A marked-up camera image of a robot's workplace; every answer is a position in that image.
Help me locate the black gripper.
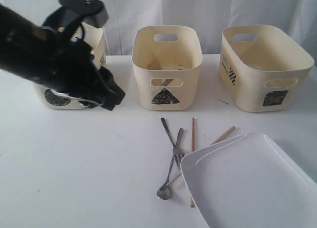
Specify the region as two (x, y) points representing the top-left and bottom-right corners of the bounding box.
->
(51, 40), (125, 111)

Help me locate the stainless steel table knife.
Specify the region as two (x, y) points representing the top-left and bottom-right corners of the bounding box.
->
(161, 78), (174, 87)

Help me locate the stainless steel spoon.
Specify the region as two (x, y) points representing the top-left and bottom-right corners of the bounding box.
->
(161, 117), (184, 169)

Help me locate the wooden chopstick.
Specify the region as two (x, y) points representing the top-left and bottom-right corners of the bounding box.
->
(190, 118), (196, 208)

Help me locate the stainless steel fork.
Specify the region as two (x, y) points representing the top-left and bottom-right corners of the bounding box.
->
(157, 128), (184, 200)

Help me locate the wooden chopstick slanted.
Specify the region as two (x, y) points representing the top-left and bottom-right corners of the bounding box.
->
(167, 125), (236, 185)

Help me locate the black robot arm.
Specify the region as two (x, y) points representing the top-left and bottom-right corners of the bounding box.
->
(0, 2), (125, 111)

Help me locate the cream bin with circle mark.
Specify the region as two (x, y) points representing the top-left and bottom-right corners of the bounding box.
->
(34, 23), (106, 110)

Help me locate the cream bin with triangle mark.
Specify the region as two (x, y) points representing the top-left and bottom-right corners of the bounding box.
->
(132, 25), (203, 111)

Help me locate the white curtain backdrop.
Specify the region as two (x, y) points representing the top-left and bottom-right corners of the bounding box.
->
(0, 0), (317, 57)

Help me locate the cream bin with square mark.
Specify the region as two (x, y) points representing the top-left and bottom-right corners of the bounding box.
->
(219, 25), (315, 113)

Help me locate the white rectangular plate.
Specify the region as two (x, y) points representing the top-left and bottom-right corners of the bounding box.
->
(181, 132), (317, 228)

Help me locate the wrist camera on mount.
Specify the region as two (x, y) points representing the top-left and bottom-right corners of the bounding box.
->
(43, 0), (108, 41)

